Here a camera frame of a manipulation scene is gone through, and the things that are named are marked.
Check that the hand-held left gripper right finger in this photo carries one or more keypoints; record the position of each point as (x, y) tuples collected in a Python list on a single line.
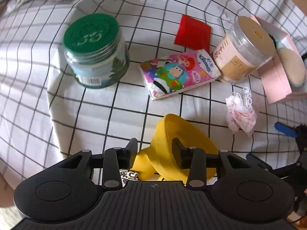
[(178, 153)]

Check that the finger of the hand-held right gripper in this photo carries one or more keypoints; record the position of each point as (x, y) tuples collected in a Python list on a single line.
[(285, 129), (259, 163)]

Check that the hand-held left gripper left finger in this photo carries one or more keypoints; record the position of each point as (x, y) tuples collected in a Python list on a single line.
[(132, 153)]

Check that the yellow tape roll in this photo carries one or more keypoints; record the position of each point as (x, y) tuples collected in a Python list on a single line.
[(163, 129)]

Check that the pink lace cloth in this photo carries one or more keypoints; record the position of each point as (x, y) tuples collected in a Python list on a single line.
[(239, 115)]

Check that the pink cardboard box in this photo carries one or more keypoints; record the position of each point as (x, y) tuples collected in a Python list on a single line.
[(275, 81)]

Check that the black and blue item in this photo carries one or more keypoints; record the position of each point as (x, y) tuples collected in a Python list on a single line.
[(275, 40)]

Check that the black and white charm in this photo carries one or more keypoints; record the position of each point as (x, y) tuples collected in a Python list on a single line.
[(129, 175)]

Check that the cartoon print tissue packet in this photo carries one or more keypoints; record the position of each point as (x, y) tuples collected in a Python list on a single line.
[(172, 76)]

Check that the clear plastic jar beige label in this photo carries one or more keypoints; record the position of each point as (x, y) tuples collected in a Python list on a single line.
[(239, 60)]

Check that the glass jar with green lid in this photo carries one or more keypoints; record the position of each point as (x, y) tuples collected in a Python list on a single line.
[(96, 64)]

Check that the red packet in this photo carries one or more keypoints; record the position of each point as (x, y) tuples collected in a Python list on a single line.
[(191, 33)]

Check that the white checkered tablecloth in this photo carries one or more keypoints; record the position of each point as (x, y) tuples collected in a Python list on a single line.
[(36, 76)]

